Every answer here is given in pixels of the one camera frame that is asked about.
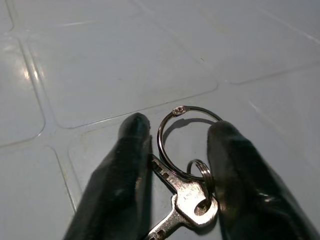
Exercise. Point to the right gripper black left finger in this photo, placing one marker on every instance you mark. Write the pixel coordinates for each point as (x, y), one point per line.
(117, 190)

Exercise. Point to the silver key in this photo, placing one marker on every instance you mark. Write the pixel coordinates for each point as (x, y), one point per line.
(162, 226)
(185, 192)

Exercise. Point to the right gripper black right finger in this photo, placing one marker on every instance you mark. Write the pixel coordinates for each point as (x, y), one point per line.
(250, 190)

